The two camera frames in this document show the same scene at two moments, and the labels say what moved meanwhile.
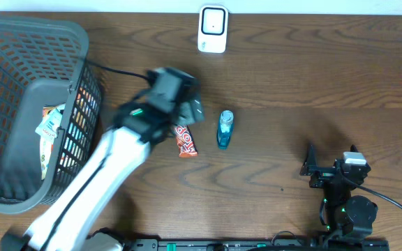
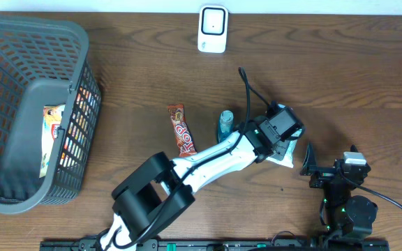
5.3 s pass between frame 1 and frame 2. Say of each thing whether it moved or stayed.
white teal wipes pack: moved
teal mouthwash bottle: stayed
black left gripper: moved
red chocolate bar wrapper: stayed
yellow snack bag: stayed
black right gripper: stayed
